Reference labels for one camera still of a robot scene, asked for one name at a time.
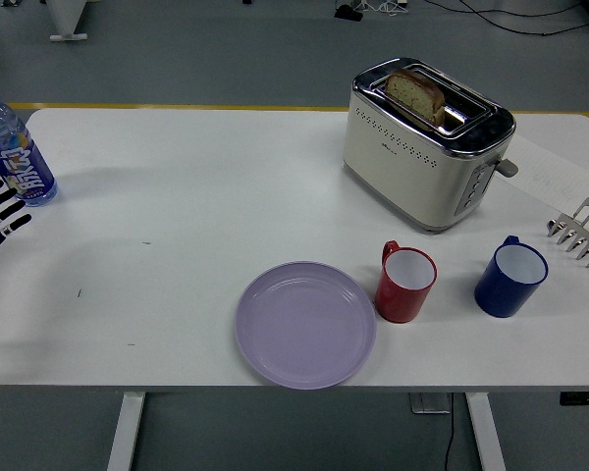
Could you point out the black and white robot left hand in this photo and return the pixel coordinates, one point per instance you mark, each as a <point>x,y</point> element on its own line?
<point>0,216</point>

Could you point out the lilac round plate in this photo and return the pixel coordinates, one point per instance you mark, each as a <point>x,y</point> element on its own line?
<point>305,326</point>

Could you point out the blue-labelled plastic drink bottle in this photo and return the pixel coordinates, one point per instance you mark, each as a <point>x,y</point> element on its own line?
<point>22,162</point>

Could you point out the white furniture foot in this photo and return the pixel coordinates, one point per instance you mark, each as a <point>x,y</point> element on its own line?
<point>66,19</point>

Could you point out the white table leg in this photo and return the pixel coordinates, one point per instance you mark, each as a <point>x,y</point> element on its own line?
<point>125,432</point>
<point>486,432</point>

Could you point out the black floor device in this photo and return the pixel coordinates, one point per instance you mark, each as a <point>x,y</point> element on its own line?
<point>348,12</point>

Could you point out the red mug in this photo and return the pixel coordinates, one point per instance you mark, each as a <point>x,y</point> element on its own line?
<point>397,299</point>

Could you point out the cream and chrome toaster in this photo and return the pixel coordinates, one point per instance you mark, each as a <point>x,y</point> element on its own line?
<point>412,167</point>

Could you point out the brown bread slice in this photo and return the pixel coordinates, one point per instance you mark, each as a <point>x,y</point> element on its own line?
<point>414,93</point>

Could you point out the grey box under table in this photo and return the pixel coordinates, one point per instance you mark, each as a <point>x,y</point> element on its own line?
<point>429,402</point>

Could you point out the blue mug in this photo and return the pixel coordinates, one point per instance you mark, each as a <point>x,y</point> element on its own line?
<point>500,294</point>

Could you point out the white paper sheet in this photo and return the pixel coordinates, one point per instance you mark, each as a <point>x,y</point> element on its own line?
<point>550,167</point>

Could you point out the silver metal toast rack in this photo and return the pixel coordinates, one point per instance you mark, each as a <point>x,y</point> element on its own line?
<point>584,230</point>

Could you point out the black table control panel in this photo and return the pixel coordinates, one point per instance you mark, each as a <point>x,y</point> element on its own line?
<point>584,398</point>

